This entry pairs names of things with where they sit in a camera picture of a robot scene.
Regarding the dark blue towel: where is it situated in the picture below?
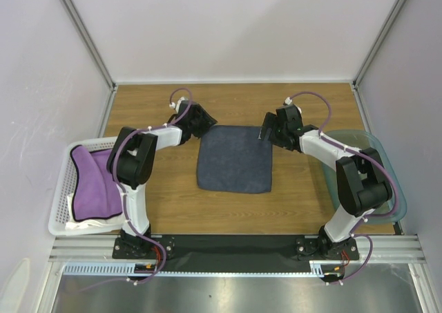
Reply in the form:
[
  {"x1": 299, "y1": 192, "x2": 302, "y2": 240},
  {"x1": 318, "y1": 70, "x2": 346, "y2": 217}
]
[{"x1": 196, "y1": 125, "x2": 273, "y2": 194}]

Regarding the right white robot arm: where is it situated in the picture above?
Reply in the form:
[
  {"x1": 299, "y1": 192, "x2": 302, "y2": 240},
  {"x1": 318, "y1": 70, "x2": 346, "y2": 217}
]
[{"x1": 258, "y1": 104, "x2": 393, "y2": 259}]

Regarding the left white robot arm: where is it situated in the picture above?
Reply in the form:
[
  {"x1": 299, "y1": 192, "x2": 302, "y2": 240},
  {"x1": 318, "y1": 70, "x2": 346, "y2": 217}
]
[{"x1": 106, "y1": 97, "x2": 218, "y2": 259}]

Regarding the purple towel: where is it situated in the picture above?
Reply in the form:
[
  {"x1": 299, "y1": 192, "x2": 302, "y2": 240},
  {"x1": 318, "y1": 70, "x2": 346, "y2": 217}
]
[{"x1": 70, "y1": 145, "x2": 122, "y2": 222}]

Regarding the white towel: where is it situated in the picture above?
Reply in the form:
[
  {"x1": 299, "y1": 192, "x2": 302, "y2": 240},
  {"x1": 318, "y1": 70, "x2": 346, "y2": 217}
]
[{"x1": 65, "y1": 193, "x2": 124, "y2": 234}]

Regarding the clear blue plastic tray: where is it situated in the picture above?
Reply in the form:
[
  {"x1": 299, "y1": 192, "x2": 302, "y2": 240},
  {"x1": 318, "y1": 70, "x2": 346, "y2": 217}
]
[{"x1": 325, "y1": 129, "x2": 407, "y2": 225}]

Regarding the white plastic laundry basket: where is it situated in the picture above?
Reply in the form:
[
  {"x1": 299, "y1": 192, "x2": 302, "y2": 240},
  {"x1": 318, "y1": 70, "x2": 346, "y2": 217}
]
[{"x1": 48, "y1": 137, "x2": 117, "y2": 236}]

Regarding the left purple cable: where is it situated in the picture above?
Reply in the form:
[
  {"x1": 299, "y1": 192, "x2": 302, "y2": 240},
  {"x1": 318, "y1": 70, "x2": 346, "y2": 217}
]
[{"x1": 74, "y1": 87, "x2": 194, "y2": 288}]

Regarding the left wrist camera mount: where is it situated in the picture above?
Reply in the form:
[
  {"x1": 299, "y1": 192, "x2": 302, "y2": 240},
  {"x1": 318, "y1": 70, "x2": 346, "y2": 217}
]
[{"x1": 169, "y1": 97, "x2": 189, "y2": 114}]

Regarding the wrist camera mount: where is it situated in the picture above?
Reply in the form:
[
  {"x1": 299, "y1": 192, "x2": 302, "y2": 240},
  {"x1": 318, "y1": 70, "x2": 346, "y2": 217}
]
[
  {"x1": 282, "y1": 97, "x2": 302, "y2": 114},
  {"x1": 169, "y1": 97, "x2": 189, "y2": 114}
]

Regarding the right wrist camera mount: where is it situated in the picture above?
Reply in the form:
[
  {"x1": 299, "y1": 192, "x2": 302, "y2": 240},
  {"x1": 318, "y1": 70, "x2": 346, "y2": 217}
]
[{"x1": 282, "y1": 97, "x2": 302, "y2": 114}]

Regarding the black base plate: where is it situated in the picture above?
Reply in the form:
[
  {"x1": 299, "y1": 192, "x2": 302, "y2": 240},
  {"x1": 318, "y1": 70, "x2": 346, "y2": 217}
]
[{"x1": 113, "y1": 233, "x2": 362, "y2": 273}]

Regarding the aluminium frame rail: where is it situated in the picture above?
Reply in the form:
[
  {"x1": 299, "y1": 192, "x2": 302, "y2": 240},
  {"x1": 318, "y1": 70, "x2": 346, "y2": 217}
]
[{"x1": 49, "y1": 234, "x2": 425, "y2": 281}]

